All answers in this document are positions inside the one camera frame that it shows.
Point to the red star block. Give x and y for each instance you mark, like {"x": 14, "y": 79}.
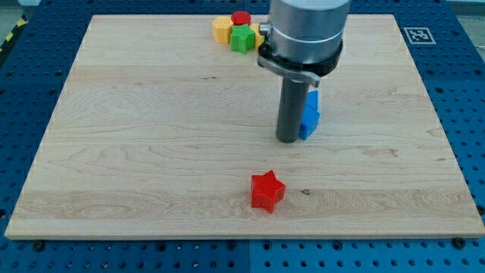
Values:
{"x": 266, "y": 191}

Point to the yellow block behind arm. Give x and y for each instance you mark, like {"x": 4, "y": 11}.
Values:
{"x": 259, "y": 39}

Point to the green star block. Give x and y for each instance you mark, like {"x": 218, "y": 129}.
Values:
{"x": 242, "y": 38}

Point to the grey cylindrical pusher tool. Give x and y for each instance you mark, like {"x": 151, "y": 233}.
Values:
{"x": 292, "y": 104}

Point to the black board screw left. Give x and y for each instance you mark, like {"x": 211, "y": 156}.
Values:
{"x": 38, "y": 246}

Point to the yellow hexagon block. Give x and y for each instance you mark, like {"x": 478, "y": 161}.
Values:
{"x": 222, "y": 29}

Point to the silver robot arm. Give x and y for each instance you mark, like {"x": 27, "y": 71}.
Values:
{"x": 303, "y": 39}

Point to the red cylinder block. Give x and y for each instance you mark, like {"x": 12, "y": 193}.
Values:
{"x": 240, "y": 18}

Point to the wooden board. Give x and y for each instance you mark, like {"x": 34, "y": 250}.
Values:
{"x": 159, "y": 129}

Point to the blue block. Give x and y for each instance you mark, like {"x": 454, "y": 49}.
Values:
{"x": 311, "y": 116}

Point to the black board screw right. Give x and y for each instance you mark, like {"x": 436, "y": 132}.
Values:
{"x": 459, "y": 243}

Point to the black board screw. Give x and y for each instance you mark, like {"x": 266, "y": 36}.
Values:
{"x": 459, "y": 243}
{"x": 38, "y": 246}

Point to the black white fiducial marker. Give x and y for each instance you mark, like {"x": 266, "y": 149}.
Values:
{"x": 419, "y": 35}

